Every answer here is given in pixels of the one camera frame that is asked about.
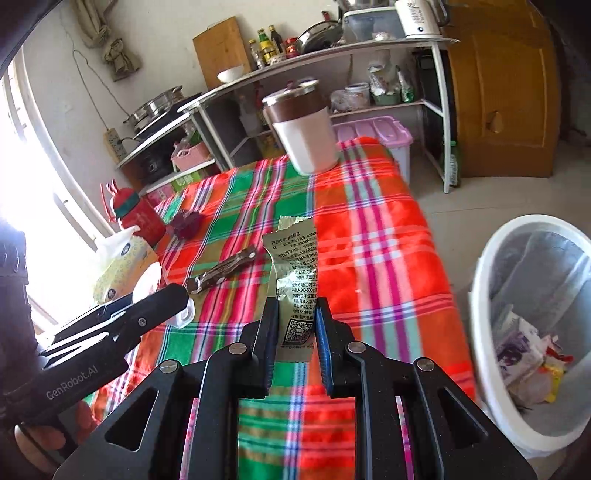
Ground metal frying pan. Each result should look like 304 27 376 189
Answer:
294 11 345 54

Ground wooden door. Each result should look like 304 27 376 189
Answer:
443 0 561 178

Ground window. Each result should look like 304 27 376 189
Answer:
0 46 116 333

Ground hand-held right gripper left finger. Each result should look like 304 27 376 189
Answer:
53 298 280 480

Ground white lidded jar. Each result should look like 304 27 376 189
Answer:
344 82 371 108

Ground hanging grey cloth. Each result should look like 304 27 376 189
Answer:
74 0 141 83

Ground purple storage box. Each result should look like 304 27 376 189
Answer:
331 116 413 183

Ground clear plastic container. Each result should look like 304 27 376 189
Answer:
174 300 194 329

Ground person's left hand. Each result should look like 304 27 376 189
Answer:
14 399 101 462

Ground pink basket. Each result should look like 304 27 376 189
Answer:
171 141 211 172

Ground maroon wrapper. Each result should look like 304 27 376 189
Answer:
171 209 205 240

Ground long dark brown wrapper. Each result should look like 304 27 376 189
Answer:
185 247 258 296

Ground green and white carton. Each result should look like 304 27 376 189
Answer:
171 168 209 192

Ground wooden cutting board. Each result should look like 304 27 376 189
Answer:
192 16 252 90

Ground yellow tissue box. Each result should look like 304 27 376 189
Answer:
92 225 162 306

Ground white and brown tumbler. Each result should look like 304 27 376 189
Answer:
262 79 340 176

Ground clear storage container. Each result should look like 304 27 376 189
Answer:
342 7 407 44

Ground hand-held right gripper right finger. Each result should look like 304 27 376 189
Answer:
314 298 539 480

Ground oil bottle with yellow label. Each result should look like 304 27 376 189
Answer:
255 130 286 160

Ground white shelf rack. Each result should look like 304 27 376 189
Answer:
115 37 460 195

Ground yellow label sauce bottle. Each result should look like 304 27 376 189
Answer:
256 28 278 68

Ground plastic bags on shelf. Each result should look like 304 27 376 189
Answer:
368 62 416 104

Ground red water bottle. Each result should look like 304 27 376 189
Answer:
100 180 168 245

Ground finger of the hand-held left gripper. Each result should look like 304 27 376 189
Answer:
111 284 190 357
51 294 139 345

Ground dark sauce bottle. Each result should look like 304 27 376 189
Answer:
269 25 287 63

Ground black induction cooker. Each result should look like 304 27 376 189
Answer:
131 95 204 139

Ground steel steamer pot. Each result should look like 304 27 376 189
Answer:
122 85 185 127

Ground white waste bin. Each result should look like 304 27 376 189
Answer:
468 213 591 460

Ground white electric kettle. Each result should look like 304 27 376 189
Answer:
394 0 448 40

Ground power strip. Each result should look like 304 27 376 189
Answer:
104 128 127 164

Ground black cooking appliance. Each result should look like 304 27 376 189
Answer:
137 148 175 180

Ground olive green snack packet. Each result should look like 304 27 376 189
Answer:
262 216 319 363

